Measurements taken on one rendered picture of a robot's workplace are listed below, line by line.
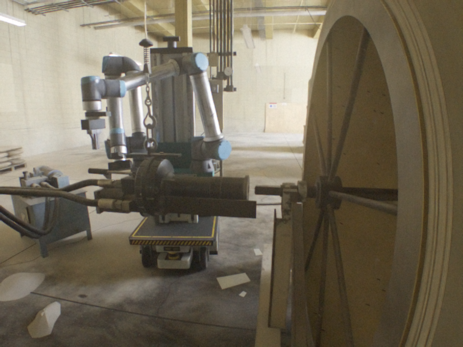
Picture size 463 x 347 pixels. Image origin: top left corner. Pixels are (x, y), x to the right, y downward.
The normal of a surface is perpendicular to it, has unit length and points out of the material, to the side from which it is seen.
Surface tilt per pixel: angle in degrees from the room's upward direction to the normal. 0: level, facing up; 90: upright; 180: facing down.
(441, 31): 57
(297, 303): 35
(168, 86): 90
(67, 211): 90
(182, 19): 90
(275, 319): 90
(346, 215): 62
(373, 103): 124
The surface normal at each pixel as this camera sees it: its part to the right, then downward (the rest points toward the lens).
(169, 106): 0.01, 0.22
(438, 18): -0.12, -0.39
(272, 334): 0.00, -0.97
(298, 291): -0.09, -0.66
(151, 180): 0.04, -0.21
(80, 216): 0.83, 0.13
